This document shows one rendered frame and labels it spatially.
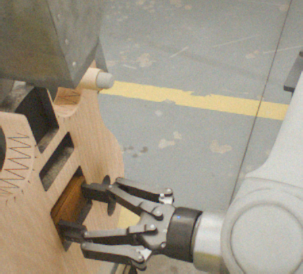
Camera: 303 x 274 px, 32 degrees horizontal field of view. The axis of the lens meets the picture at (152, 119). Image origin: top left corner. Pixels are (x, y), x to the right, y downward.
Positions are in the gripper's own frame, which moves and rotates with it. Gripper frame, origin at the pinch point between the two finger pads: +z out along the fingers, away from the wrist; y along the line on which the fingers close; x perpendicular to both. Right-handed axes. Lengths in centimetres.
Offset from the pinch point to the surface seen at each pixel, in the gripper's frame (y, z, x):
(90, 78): 10.3, -2.2, 18.3
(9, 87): 15.9, 18.9, 8.8
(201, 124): 124, 23, -101
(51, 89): 31.8, 23.1, -5.1
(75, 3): -0.8, -10.5, 37.7
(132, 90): 139, 64, -99
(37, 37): -5.2, -8.1, 36.3
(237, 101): 142, 11, -100
